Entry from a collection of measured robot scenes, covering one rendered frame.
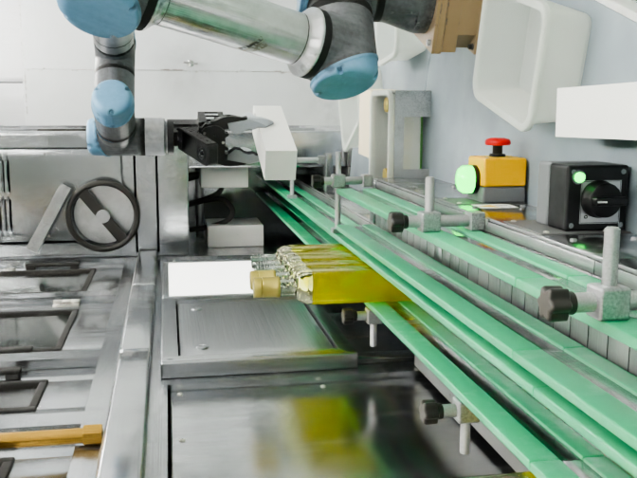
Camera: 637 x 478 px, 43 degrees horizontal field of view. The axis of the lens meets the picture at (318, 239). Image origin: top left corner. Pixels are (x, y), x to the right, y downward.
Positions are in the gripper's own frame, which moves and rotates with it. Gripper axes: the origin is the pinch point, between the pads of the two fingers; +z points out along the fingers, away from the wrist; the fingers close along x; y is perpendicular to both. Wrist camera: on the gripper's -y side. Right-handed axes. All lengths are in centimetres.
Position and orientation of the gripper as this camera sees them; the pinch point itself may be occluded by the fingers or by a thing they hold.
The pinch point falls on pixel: (267, 140)
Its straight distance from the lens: 167.0
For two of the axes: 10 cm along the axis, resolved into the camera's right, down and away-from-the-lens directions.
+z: 9.8, -0.2, 1.8
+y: -1.7, -4.9, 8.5
